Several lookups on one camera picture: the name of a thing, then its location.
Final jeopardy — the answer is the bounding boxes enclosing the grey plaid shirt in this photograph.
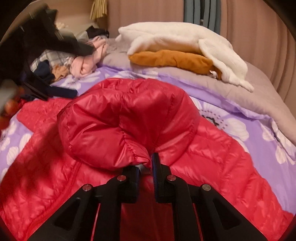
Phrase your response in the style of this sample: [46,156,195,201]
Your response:
[30,50,76,71]

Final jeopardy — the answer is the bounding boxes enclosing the blue grey window frame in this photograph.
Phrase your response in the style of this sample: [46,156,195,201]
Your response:
[184,0,221,34]

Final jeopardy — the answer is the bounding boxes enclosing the white fluffy blanket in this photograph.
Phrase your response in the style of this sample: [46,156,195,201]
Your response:
[115,22,254,92]

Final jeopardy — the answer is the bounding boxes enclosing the grey beige quilt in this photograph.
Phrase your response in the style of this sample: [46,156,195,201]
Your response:
[102,38,295,144]

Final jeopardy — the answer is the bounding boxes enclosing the yellow curtain tassel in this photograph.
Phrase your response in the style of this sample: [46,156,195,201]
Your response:
[90,0,108,20]

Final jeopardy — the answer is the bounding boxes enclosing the tan small garment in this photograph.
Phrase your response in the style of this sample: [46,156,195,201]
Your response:
[52,65,69,82]

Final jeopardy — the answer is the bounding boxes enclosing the red puffer down jacket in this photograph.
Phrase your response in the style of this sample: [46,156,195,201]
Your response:
[1,78,293,240]

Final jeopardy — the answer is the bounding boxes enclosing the pinkish beige curtain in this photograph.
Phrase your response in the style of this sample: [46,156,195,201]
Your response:
[107,1,295,113]

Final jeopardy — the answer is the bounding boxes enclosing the black garment by pillow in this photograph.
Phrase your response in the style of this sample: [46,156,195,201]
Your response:
[86,26,109,39]

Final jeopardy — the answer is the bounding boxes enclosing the pink folded garment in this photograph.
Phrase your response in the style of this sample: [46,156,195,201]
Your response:
[70,36,108,79]

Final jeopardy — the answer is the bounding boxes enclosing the purple floral duvet cover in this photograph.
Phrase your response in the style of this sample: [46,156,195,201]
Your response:
[1,66,295,213]

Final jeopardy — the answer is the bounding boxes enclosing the navy blue garment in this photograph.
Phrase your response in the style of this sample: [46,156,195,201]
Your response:
[33,60,78,100]

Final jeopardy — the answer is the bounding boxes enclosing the mustard orange cushion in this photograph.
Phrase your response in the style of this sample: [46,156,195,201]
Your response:
[128,50,222,80]

